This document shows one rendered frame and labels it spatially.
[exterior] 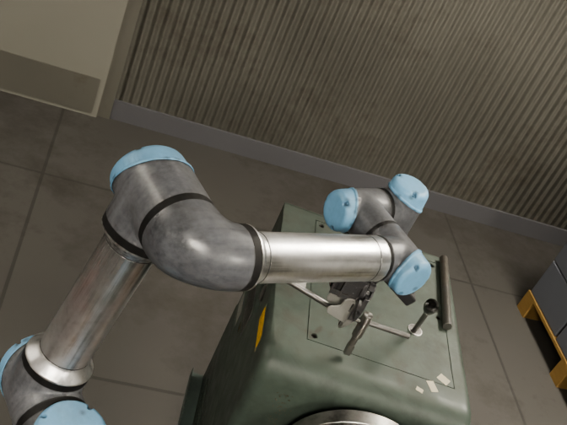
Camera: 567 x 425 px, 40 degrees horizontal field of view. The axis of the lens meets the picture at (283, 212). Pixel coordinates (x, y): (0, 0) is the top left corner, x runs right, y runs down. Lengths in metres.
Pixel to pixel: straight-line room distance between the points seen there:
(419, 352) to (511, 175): 3.35
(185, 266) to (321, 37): 3.37
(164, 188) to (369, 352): 0.79
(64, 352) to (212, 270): 0.34
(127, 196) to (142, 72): 3.33
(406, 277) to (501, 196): 3.91
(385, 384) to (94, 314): 0.70
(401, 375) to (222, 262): 0.77
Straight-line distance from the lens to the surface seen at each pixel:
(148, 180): 1.10
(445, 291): 2.00
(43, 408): 1.31
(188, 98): 4.48
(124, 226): 1.13
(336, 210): 1.35
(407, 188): 1.41
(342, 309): 1.57
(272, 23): 4.29
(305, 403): 1.68
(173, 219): 1.05
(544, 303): 4.48
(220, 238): 1.04
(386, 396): 1.69
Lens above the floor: 2.34
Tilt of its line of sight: 33 degrees down
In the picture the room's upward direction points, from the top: 25 degrees clockwise
